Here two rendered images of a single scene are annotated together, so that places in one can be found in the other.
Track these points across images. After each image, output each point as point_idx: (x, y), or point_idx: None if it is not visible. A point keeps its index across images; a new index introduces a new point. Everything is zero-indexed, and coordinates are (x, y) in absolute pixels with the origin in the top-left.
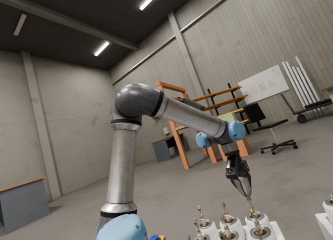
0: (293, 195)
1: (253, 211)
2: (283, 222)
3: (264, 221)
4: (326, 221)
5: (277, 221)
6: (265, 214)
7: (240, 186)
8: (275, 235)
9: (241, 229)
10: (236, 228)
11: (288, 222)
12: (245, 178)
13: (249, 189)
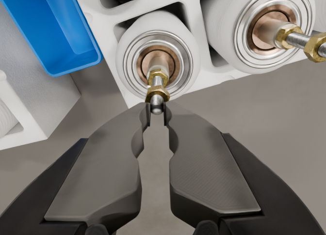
0: (146, 227)
1: (151, 67)
2: (157, 163)
3: (121, 38)
4: (14, 109)
5: (169, 166)
6: (125, 84)
7: (184, 138)
8: None
9: (215, 21)
10: None
11: (149, 164)
12: (85, 206)
13: (117, 120)
